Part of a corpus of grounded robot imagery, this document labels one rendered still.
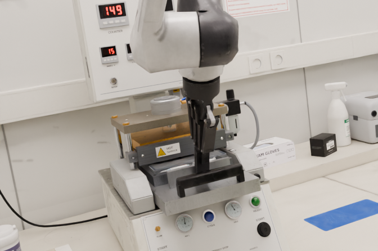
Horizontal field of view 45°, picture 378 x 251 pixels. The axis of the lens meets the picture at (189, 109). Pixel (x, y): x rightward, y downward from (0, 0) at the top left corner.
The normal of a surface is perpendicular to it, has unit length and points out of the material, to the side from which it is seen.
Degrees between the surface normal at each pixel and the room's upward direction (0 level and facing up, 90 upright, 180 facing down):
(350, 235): 0
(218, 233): 65
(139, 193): 41
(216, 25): 60
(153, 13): 136
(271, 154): 90
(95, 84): 90
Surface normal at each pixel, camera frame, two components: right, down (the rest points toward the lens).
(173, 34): 0.07, -0.02
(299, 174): 0.40, 0.08
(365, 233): -0.14, -0.98
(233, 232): 0.25, -0.33
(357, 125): -0.94, 0.18
